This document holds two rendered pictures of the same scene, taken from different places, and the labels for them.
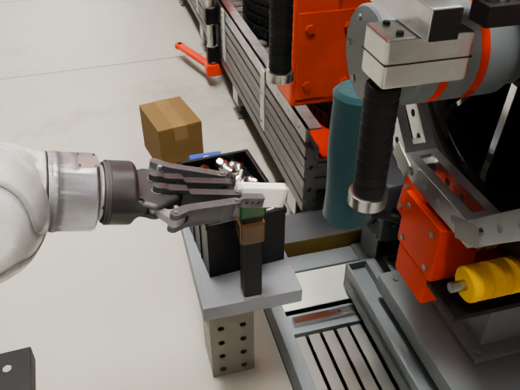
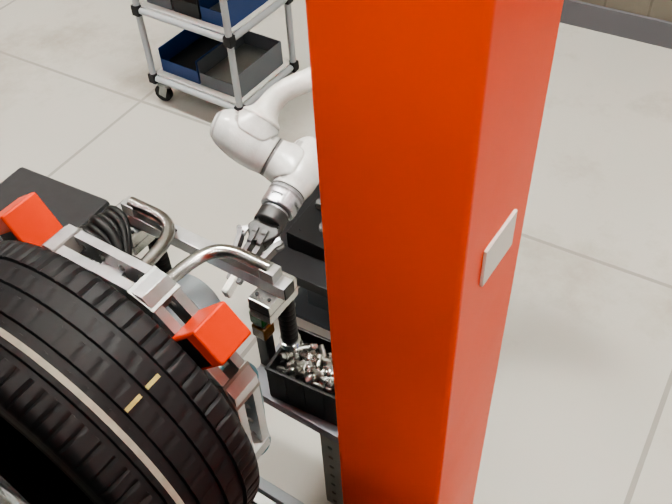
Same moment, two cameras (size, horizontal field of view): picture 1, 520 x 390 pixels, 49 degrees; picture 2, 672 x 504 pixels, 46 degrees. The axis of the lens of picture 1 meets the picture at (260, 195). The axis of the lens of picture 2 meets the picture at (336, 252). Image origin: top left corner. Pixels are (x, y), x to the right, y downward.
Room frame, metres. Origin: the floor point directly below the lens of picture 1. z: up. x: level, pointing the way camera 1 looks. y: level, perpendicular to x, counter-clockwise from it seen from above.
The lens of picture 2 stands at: (1.68, -0.58, 2.05)
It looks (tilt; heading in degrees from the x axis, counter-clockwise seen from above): 46 degrees down; 141
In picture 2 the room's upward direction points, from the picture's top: 3 degrees counter-clockwise
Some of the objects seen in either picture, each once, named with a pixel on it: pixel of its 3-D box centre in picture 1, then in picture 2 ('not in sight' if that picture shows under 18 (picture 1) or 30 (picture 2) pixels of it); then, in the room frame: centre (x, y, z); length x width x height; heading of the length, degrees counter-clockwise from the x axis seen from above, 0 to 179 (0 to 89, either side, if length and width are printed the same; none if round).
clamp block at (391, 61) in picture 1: (415, 49); (139, 229); (0.52, -0.15, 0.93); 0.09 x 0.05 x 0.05; 105
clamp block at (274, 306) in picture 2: not in sight; (273, 295); (0.85, -0.06, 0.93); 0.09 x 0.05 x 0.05; 105
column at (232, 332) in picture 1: (226, 295); (349, 456); (0.88, 0.07, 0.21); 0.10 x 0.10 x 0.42; 15
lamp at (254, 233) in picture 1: (250, 227); (263, 327); (0.66, 0.01, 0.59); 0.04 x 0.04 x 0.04; 15
